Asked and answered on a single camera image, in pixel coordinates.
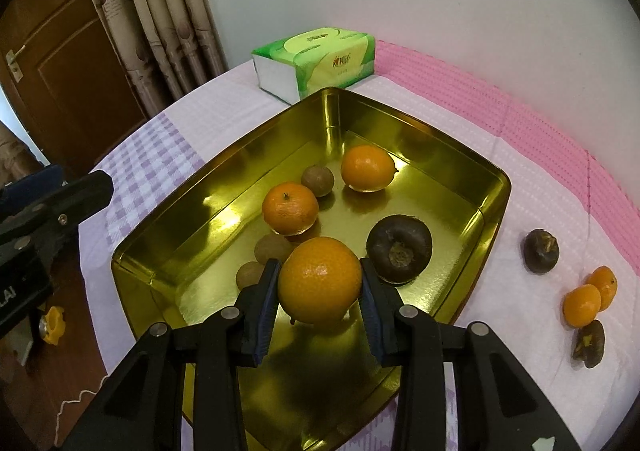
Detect orange mandarin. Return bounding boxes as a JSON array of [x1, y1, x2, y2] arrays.
[[586, 265, 619, 312], [277, 236, 363, 325], [563, 284, 602, 327], [261, 183, 320, 237], [340, 145, 399, 192]]

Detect metal door handle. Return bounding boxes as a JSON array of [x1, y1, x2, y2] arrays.
[[4, 45, 27, 82]]

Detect brown wooden door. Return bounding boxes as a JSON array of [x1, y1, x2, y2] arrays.
[[0, 0, 151, 172]]

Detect dark brown mangosteen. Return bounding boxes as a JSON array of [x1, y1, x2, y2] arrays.
[[366, 214, 434, 286], [523, 229, 561, 275], [571, 319, 606, 370]]

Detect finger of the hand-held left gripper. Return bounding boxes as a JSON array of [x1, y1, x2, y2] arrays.
[[0, 171, 115, 259], [0, 166, 65, 219]]

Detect white cable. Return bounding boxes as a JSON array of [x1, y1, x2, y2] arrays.
[[54, 375, 110, 432]]

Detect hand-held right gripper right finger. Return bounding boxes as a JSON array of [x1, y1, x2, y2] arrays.
[[357, 257, 598, 451]]

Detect tan cloth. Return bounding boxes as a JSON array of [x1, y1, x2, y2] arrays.
[[0, 123, 48, 182]]

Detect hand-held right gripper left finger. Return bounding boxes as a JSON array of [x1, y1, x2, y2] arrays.
[[60, 258, 282, 451]]

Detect beige patterned curtain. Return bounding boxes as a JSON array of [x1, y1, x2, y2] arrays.
[[75, 0, 228, 119]]

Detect green tissue pack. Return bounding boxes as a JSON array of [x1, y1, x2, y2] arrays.
[[251, 27, 377, 106]]

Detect brown longan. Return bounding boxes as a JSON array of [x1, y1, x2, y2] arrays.
[[301, 166, 335, 198], [236, 261, 266, 291], [254, 236, 296, 264]]

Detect yellow plastic toy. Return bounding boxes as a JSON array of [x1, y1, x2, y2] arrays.
[[39, 306, 67, 345]]

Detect red and gold tin box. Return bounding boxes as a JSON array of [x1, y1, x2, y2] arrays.
[[110, 87, 513, 451]]

